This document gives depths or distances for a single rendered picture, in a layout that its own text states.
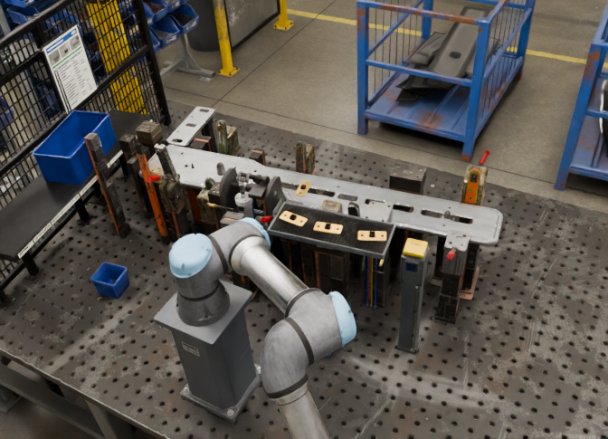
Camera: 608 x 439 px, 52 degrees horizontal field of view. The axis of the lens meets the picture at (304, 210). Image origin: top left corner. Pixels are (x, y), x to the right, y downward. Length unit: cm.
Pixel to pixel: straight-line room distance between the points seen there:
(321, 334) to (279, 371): 12
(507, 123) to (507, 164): 47
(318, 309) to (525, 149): 308
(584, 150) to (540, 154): 31
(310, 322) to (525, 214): 153
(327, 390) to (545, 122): 299
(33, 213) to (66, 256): 35
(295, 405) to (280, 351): 12
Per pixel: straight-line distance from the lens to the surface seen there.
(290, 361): 135
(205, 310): 174
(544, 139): 443
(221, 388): 196
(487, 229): 217
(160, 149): 225
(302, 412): 139
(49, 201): 248
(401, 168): 234
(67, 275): 264
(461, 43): 439
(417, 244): 185
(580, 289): 247
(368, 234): 187
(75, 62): 272
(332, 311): 138
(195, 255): 163
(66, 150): 268
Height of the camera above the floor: 245
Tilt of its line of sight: 41 degrees down
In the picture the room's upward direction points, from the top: 5 degrees counter-clockwise
